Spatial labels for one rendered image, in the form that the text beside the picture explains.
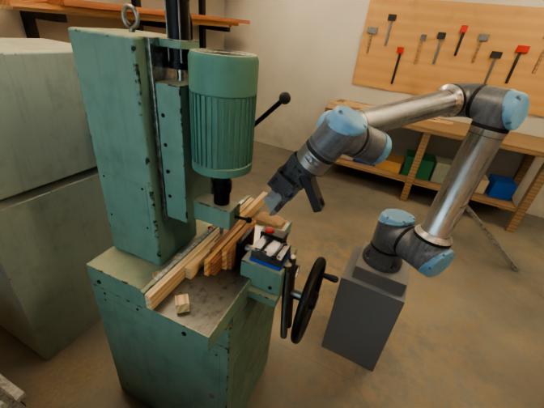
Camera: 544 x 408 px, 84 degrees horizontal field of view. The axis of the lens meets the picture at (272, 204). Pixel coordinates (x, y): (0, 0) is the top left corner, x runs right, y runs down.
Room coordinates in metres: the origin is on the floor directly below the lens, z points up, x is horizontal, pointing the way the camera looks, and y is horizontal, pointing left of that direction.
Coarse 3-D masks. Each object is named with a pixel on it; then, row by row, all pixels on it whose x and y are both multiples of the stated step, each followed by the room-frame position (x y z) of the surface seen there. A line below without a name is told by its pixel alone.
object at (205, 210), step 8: (200, 200) 0.83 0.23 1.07; (208, 200) 0.83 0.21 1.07; (200, 208) 0.81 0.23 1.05; (208, 208) 0.80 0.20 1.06; (216, 208) 0.79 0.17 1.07; (224, 208) 0.79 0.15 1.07; (232, 208) 0.80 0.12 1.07; (200, 216) 0.81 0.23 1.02; (208, 216) 0.80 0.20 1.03; (216, 216) 0.79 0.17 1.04; (224, 216) 0.78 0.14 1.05; (232, 216) 0.79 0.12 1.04; (216, 224) 0.79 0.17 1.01; (224, 224) 0.78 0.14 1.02; (232, 224) 0.79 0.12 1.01
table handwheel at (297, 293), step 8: (320, 264) 0.72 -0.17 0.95; (312, 272) 0.68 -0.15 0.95; (320, 272) 0.82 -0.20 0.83; (312, 280) 0.66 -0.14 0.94; (320, 280) 0.82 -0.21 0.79; (296, 288) 0.73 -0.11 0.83; (304, 288) 0.64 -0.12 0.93; (312, 288) 0.64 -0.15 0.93; (296, 296) 0.71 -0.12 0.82; (304, 296) 0.62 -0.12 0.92; (312, 296) 0.69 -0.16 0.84; (304, 304) 0.60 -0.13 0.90; (312, 304) 0.68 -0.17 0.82; (296, 312) 0.59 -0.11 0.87; (304, 312) 0.59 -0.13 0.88; (296, 320) 0.58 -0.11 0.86; (304, 320) 0.72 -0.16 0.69; (296, 328) 0.57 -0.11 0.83; (304, 328) 0.68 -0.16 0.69; (296, 336) 0.57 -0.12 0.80
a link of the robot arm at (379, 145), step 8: (368, 128) 0.75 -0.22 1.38; (368, 136) 0.73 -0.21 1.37; (376, 136) 0.75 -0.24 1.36; (384, 136) 0.77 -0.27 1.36; (368, 144) 0.72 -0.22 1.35; (376, 144) 0.74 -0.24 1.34; (384, 144) 0.76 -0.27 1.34; (360, 152) 0.72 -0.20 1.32; (368, 152) 0.73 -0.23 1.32; (376, 152) 0.74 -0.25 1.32; (384, 152) 0.76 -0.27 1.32; (360, 160) 0.77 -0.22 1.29; (368, 160) 0.75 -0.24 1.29; (376, 160) 0.75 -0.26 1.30
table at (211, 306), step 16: (256, 224) 0.97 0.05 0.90; (288, 224) 1.00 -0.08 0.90; (256, 240) 0.87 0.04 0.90; (224, 272) 0.69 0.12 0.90; (176, 288) 0.61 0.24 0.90; (192, 288) 0.61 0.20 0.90; (208, 288) 0.62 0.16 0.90; (224, 288) 0.63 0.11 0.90; (240, 288) 0.63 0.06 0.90; (256, 288) 0.67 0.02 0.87; (160, 304) 0.54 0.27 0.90; (192, 304) 0.56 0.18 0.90; (208, 304) 0.56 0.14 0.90; (224, 304) 0.57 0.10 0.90; (240, 304) 0.62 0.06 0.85; (272, 304) 0.63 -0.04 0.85; (160, 320) 0.51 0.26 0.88; (176, 320) 0.50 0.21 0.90; (192, 320) 0.51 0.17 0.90; (208, 320) 0.51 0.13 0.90; (224, 320) 0.53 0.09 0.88; (192, 336) 0.48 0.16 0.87; (208, 336) 0.47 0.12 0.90
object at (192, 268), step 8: (264, 192) 1.17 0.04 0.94; (256, 200) 1.09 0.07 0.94; (248, 208) 1.02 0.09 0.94; (256, 208) 1.06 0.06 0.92; (248, 216) 0.99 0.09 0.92; (240, 224) 0.94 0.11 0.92; (208, 248) 0.75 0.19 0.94; (200, 256) 0.71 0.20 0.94; (192, 264) 0.67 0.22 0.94; (200, 264) 0.69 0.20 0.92; (192, 272) 0.65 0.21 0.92
